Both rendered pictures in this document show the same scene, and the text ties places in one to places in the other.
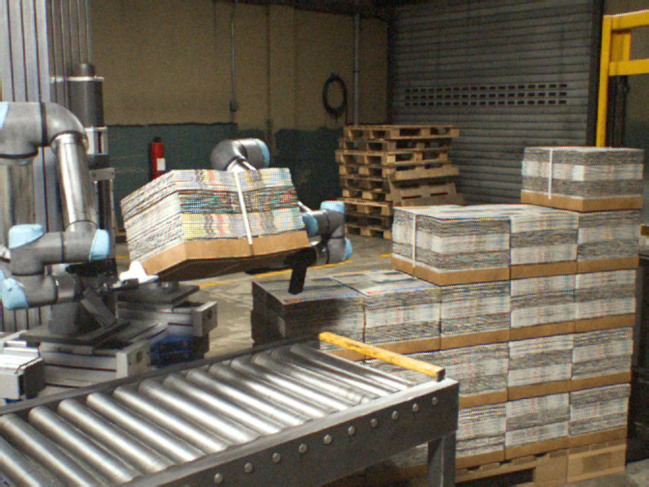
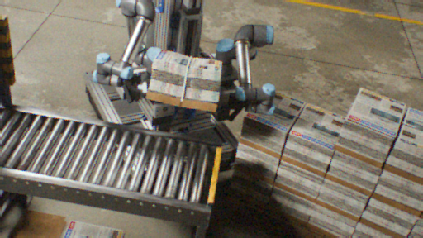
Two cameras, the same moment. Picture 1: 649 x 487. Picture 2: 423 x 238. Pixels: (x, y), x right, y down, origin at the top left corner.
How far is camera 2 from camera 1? 2.01 m
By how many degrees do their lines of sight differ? 48
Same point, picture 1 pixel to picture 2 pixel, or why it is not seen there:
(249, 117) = not seen: outside the picture
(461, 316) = (342, 169)
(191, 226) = (154, 85)
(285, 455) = (107, 197)
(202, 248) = (154, 96)
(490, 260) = (371, 153)
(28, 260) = (99, 69)
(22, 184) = (130, 25)
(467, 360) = (339, 192)
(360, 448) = (146, 211)
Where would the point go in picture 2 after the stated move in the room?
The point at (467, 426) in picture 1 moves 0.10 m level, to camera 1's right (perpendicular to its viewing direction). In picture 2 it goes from (329, 218) to (341, 229)
